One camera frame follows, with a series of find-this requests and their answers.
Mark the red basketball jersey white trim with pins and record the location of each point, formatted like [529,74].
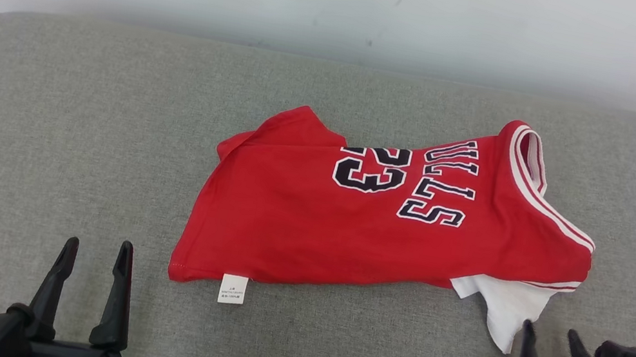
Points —
[296,227]

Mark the grey fabric sofa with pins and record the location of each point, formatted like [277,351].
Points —
[71,128]

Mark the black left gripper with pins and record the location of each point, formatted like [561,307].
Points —
[2,339]

